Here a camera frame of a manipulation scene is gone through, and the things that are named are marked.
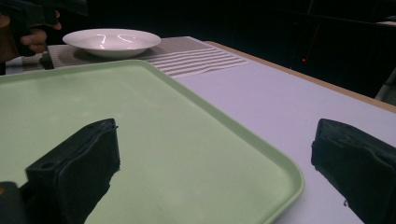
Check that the striped grey woven placemat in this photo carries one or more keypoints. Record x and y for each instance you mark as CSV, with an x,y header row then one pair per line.
x,y
186,56

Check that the white shallow bowl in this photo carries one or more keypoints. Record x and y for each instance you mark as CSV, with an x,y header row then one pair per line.
x,y
111,42

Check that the light green plastic tray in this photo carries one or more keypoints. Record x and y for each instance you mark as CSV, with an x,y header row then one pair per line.
x,y
162,130

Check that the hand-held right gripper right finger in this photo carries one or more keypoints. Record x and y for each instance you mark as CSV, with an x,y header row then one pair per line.
x,y
358,165

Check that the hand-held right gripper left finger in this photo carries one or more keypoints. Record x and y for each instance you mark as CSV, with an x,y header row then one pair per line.
x,y
77,168

